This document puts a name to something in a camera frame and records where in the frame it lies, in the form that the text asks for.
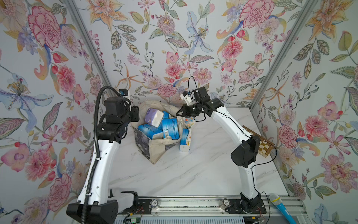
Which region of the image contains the blue microphone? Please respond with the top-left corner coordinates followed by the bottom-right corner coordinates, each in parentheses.
top-left (269, 194), bottom-right (296, 224)

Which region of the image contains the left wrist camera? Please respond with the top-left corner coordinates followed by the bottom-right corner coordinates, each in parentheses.
top-left (118, 89), bottom-right (131, 101)

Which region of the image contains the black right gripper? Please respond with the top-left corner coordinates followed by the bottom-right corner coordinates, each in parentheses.
top-left (176, 105), bottom-right (204, 119)

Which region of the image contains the wooden chess board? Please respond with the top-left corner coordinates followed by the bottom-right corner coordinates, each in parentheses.
top-left (243, 126), bottom-right (274, 158)

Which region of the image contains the colourful tissue pack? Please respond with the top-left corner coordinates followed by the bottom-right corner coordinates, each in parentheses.
top-left (184, 117), bottom-right (196, 129)

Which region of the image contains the blue barcode tissue pack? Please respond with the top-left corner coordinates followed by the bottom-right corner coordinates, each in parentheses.
top-left (162, 118), bottom-right (180, 140)

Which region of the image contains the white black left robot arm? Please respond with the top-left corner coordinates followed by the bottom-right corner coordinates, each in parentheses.
top-left (66, 96), bottom-right (139, 224)

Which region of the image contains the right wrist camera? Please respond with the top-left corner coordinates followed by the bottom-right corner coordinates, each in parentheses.
top-left (180, 91), bottom-right (193, 106)

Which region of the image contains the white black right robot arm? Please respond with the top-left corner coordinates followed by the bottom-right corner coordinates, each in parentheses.
top-left (176, 87), bottom-right (263, 213)

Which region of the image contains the metal base rail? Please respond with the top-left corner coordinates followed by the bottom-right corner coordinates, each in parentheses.
top-left (69, 195), bottom-right (311, 224)

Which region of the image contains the purple tissue pack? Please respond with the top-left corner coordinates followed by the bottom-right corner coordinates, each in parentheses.
top-left (144, 108), bottom-right (164, 128)

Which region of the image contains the black corrugated cable conduit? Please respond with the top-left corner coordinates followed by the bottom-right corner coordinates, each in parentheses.
top-left (80, 86), bottom-right (121, 224)

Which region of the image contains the cream canvas tote bag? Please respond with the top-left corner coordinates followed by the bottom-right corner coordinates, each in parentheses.
top-left (131, 100), bottom-right (195, 164)

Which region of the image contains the blue white floral tissue pack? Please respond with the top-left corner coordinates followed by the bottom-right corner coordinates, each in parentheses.
top-left (138, 124), bottom-right (163, 140)

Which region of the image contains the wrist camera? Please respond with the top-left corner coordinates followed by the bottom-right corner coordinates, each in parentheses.
top-left (180, 91), bottom-right (193, 106)
top-left (118, 89), bottom-right (131, 101)

